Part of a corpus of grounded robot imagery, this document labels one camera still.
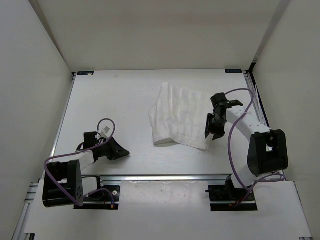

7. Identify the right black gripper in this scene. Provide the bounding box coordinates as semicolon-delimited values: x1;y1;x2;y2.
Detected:
204;113;227;141

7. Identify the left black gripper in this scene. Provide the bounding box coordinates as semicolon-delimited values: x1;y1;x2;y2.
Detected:
95;136;130;160

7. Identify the white skirt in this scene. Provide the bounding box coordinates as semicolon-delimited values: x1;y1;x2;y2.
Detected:
148;82;213;151

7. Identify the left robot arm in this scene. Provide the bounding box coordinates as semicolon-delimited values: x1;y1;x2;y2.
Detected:
42;131;130;210

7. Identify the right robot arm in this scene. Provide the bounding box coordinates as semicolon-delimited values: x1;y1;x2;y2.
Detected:
205;92;289;200

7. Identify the right blue table label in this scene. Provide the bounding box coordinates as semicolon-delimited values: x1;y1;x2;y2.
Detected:
225;69;243;74

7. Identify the blue table label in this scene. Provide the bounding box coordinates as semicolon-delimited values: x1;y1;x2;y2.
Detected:
77;71;95;76
225;69;243;74

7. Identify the front white cover board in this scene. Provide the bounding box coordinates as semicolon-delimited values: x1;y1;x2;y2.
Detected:
25;181;312;240

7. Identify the left blue table label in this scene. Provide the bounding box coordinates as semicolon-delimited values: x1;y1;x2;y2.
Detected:
77;71;95;76

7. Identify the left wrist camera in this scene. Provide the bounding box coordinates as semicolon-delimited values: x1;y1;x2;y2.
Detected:
99;126;110;139

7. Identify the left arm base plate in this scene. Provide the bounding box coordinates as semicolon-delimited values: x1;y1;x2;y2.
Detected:
73;176;121;211

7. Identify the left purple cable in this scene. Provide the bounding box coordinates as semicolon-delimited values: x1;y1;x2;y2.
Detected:
42;117;118;207

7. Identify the purple cable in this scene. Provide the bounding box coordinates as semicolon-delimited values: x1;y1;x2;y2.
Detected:
224;88;286;198
42;117;118;207

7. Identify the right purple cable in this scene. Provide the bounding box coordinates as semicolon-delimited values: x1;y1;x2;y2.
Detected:
224;88;286;198

